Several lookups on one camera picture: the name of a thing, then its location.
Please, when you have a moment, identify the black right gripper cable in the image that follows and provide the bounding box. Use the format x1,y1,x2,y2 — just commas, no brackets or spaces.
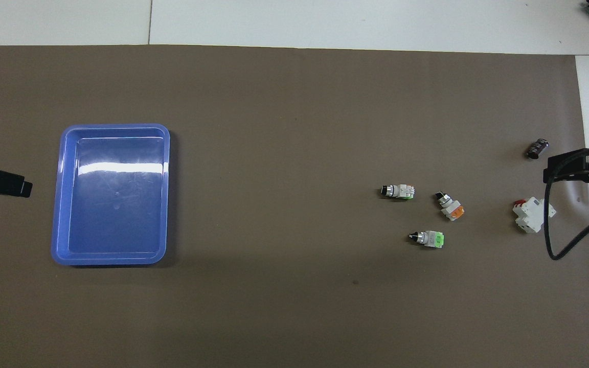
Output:
544,145,589,261

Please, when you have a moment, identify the white circuit breaker red lever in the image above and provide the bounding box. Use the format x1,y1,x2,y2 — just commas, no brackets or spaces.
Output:
512,197,557,234

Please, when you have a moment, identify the selector switch with orange base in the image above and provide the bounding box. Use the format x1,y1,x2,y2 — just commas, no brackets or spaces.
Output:
434,191,466,222

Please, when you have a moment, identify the blue plastic tray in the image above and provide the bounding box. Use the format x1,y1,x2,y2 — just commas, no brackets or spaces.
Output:
51,123,171,266

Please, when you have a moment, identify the brown table mat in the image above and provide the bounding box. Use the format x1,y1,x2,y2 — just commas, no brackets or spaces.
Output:
0,45,589,368

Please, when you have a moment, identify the selector switch with white base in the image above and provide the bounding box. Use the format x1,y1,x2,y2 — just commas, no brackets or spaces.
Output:
380,184,416,201

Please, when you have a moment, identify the small black terminal block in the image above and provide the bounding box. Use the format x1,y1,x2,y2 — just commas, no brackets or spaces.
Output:
526,138,550,160

